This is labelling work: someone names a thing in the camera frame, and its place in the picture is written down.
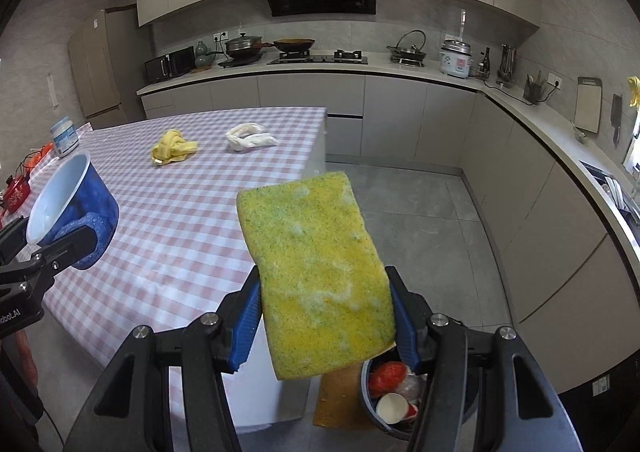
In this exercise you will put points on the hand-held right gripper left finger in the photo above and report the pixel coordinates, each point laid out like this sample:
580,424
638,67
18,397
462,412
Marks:
247,329

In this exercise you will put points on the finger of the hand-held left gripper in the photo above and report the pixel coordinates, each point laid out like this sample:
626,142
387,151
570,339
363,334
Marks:
70,246
12,238

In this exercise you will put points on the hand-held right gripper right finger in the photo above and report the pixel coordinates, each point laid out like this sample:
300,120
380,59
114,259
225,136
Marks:
407,332

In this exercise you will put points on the orange-red wrapper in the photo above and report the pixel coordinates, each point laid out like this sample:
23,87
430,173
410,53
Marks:
387,377

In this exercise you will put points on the blue paper bowl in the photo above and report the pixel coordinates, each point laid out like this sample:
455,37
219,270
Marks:
97,197

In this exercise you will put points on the red paper cup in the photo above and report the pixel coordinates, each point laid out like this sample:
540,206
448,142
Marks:
392,407

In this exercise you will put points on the yellow-green sponge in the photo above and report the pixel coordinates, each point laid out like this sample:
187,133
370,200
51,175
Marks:
315,272

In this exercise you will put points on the dark round trash bin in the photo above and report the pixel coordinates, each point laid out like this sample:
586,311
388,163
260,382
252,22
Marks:
367,412

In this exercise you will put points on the person's left hand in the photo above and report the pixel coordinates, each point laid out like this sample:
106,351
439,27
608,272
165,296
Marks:
27,357

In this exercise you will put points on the orange bag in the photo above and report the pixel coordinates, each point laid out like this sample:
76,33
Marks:
42,152

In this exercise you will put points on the wooden floor board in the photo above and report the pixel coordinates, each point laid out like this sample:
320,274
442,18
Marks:
340,402

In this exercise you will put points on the white tub with blue label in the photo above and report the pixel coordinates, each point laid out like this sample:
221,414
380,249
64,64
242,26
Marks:
65,137

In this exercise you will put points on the yellow cloth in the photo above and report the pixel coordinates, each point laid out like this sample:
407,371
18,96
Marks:
172,149

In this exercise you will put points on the beige refrigerator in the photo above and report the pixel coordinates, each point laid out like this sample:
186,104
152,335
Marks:
105,67

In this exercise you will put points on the white cloth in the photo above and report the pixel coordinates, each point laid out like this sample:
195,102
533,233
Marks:
240,142

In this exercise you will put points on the grey base cabinets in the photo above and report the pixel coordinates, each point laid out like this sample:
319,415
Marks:
525,182

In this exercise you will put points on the black microwave oven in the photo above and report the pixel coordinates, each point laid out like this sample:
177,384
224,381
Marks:
169,64

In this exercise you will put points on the teal ceramic vase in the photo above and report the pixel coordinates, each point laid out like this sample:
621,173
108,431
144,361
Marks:
201,56

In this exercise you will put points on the black induction cooker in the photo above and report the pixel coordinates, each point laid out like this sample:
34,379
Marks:
239,63

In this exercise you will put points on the kitchen sink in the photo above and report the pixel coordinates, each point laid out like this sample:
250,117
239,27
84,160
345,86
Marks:
617,197

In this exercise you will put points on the dark pot with lid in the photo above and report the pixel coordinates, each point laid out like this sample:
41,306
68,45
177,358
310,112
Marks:
244,47

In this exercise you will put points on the dark utensil holder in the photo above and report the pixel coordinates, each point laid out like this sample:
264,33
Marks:
533,92

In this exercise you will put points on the white rice cooker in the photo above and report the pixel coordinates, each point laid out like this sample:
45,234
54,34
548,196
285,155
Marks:
455,62

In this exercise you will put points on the dark glass bottle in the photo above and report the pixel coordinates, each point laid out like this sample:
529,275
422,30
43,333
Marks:
484,66

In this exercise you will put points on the black gas stove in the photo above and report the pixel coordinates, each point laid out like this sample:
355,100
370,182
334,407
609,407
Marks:
317,58

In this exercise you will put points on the black wok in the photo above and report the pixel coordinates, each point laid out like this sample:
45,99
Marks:
294,45

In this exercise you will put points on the grey cutting board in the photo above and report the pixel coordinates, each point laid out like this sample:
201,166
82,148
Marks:
587,104

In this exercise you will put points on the black cleaver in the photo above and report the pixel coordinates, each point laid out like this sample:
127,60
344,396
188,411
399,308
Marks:
616,114

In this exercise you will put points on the yellow hanging rag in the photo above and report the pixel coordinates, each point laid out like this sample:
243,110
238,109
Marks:
634,91

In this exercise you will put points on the white wall box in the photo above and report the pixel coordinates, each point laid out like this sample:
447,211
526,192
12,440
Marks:
53,91

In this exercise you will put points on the white wall socket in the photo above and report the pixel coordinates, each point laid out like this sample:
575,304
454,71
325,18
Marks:
220,36
555,79

